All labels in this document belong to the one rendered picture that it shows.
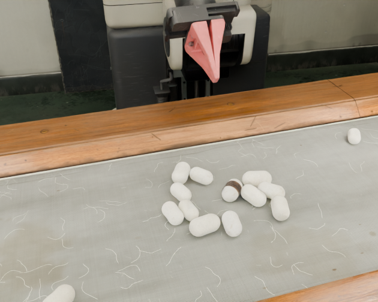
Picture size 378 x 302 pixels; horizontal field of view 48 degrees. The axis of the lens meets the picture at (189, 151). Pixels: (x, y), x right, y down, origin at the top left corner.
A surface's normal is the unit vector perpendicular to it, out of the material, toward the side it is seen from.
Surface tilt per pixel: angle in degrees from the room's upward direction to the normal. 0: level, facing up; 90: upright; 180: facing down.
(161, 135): 45
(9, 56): 89
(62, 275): 0
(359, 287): 0
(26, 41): 90
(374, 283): 0
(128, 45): 90
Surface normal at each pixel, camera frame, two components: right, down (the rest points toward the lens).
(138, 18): 0.18, 0.54
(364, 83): -0.02, -0.84
